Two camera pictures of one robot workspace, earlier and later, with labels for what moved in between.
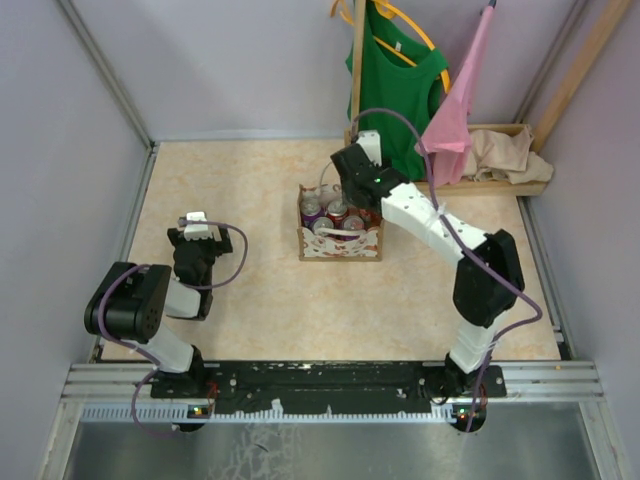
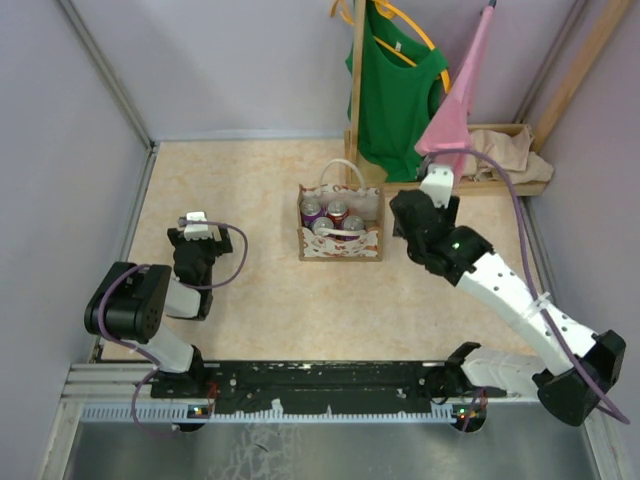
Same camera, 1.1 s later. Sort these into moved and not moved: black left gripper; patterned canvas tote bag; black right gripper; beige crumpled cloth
Moved: black right gripper
Not moved: patterned canvas tote bag; beige crumpled cloth; black left gripper
